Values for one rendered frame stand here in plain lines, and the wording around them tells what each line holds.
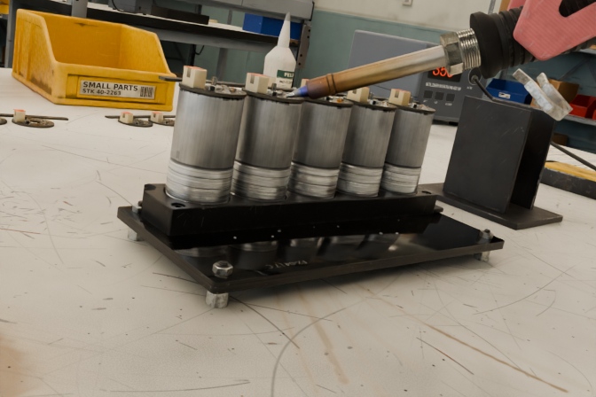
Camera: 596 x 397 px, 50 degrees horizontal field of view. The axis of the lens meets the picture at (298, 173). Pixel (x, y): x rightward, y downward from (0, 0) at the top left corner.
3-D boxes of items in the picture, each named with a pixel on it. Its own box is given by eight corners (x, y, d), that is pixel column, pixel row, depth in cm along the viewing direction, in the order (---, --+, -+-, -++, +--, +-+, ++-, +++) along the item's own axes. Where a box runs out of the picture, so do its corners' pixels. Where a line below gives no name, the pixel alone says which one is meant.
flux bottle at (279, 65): (286, 109, 68) (303, 14, 66) (255, 104, 68) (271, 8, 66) (288, 105, 71) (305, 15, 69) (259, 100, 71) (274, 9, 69)
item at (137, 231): (388, 212, 35) (393, 192, 35) (500, 262, 30) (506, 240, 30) (113, 233, 25) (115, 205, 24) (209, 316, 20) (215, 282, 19)
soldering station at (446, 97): (477, 129, 82) (496, 55, 80) (408, 122, 76) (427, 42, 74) (403, 106, 95) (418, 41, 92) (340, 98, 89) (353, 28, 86)
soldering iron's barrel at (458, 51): (311, 112, 24) (483, 68, 23) (301, 71, 24) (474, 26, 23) (314, 108, 25) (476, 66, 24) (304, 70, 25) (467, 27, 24)
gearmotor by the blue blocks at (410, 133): (422, 210, 32) (445, 110, 31) (389, 213, 30) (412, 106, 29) (387, 195, 34) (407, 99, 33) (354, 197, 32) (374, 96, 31)
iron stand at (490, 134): (464, 270, 39) (592, 170, 33) (390, 159, 42) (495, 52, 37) (513, 258, 43) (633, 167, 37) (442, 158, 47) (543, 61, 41)
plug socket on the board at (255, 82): (271, 95, 25) (275, 77, 25) (254, 93, 24) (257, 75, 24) (260, 90, 25) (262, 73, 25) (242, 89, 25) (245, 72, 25)
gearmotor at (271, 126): (293, 221, 26) (316, 98, 25) (245, 224, 25) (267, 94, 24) (259, 201, 28) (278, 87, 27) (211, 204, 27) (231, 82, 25)
